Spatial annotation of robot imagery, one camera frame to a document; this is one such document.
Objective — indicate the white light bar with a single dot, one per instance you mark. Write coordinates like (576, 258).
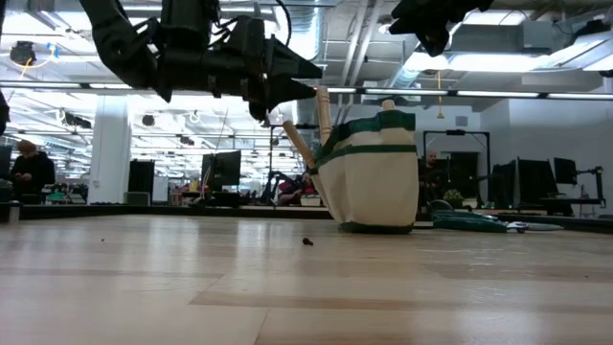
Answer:
(342, 90)
(110, 86)
(407, 91)
(43, 85)
(579, 96)
(498, 94)

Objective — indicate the black ceiling-hung device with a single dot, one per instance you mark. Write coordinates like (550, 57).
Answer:
(22, 52)

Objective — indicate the black monitor on arm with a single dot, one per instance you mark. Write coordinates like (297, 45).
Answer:
(565, 170)

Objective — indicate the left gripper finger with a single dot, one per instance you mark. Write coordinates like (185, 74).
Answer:
(285, 92)
(287, 64)

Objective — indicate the small black piece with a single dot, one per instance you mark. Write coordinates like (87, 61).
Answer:
(307, 242)

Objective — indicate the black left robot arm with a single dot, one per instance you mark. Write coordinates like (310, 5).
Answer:
(120, 43)

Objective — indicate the silver garden tool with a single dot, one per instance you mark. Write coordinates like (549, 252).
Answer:
(541, 226)

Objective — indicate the white pillar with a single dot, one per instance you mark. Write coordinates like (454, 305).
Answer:
(109, 153)

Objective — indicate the black desk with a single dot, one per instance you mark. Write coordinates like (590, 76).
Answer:
(570, 201)

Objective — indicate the small whiteboard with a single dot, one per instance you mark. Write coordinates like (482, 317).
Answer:
(160, 189)

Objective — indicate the black frame stand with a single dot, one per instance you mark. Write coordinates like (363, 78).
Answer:
(455, 132)

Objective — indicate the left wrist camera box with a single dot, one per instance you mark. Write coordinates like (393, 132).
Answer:
(249, 38)

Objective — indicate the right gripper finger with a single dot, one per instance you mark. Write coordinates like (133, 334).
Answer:
(438, 38)
(412, 16)

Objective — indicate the black cabinet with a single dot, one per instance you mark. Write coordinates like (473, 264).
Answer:
(141, 179)

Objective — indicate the person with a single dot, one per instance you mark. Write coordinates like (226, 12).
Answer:
(32, 172)
(294, 189)
(431, 175)

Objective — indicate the small potted plant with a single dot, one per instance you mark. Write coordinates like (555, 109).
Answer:
(452, 195)

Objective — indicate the round ceiling device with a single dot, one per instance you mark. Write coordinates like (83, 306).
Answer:
(382, 28)

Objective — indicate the silver ventilation duct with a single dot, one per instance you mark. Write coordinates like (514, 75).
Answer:
(309, 33)
(401, 76)

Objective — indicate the black monitor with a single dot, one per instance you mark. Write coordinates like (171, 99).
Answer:
(225, 167)
(503, 184)
(536, 179)

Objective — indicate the grey cup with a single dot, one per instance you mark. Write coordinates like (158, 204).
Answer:
(14, 213)

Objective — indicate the cream green-trimmed gardening bag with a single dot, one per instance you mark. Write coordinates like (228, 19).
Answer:
(373, 187)

